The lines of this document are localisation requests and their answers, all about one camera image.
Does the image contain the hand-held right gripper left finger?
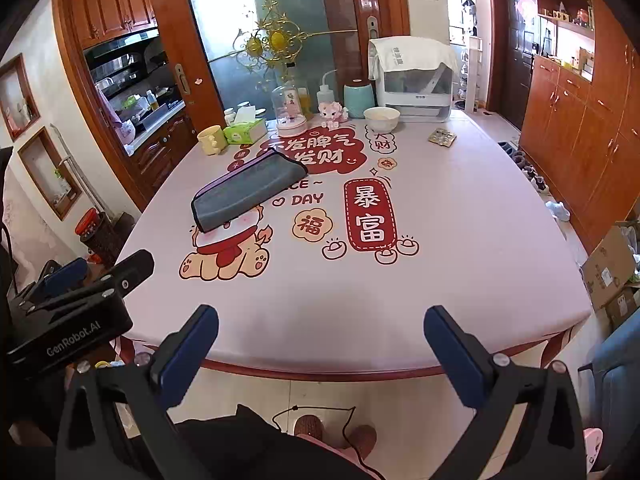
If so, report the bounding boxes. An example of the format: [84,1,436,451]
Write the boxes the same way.
[55,304,221,480]

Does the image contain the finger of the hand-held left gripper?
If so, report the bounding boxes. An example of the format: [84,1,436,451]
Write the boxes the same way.
[11,258,89,311]
[30,249,155,313]

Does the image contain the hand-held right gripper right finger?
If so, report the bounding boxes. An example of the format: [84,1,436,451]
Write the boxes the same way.
[424,304,589,480]

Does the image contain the grey towel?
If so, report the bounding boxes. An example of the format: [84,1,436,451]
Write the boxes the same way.
[190,147,295,234]

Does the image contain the dark woven basket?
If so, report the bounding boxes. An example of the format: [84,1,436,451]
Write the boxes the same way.
[80,215,135,267]

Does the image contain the red lid jar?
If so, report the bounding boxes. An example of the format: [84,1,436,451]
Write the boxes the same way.
[75,208,103,239]

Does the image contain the person's black clothing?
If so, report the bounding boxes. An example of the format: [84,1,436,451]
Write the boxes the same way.
[170,404,386,480]

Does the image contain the pink printed tablecloth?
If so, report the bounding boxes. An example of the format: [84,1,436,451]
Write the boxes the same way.
[114,109,592,376]

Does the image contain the brown slipper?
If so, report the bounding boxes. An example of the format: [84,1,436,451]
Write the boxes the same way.
[293,414,326,440]
[350,425,378,462]

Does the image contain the yellow mug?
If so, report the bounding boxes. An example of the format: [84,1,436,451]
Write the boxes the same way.
[196,125,224,155]

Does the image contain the blue chair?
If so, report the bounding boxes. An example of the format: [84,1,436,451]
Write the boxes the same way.
[580,327,640,433]

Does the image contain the cardboard box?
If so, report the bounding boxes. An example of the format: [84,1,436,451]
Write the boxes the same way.
[592,285,640,331]
[581,225,640,312]

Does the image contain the green tissue box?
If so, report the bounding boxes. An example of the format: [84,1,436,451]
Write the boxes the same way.
[223,106,268,146]

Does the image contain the row of shoes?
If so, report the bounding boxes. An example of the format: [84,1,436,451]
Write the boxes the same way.
[497,140,551,196]

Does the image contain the pill blister packs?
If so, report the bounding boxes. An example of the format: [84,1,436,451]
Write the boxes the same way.
[427,128,458,148]

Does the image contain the glass dome pink lamp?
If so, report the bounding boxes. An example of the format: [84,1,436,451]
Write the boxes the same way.
[271,84,307,136]

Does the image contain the white bowl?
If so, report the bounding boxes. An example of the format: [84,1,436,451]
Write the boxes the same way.
[363,106,401,134]

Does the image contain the pink figurine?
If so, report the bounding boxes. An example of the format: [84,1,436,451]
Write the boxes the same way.
[319,101,349,129]

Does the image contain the white squeeze bottle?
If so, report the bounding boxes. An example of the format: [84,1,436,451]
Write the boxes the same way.
[316,70,339,122]

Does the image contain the wooden kitchen cabinet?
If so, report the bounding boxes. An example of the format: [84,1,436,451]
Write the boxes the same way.
[67,0,158,51]

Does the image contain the white countertop appliance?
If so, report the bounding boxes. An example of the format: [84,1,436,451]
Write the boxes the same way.
[369,36,460,122]

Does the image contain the teal canister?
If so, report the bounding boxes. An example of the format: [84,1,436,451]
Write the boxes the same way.
[343,79,377,119]

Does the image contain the gold door ornament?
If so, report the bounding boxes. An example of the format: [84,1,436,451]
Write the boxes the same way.
[234,0,312,86]

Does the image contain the white shoe rack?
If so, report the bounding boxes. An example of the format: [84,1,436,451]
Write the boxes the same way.
[459,35,485,113]

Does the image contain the white cloth cover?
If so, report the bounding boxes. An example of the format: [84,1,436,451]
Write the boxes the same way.
[368,36,460,82]

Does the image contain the dark entrance door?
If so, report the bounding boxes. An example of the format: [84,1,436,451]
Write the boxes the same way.
[500,0,538,133]

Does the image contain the black cable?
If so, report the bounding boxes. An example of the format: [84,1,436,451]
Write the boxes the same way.
[271,404,381,476]

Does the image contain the wooden wall cabinet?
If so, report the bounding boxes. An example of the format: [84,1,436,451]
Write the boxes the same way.
[517,0,640,256]

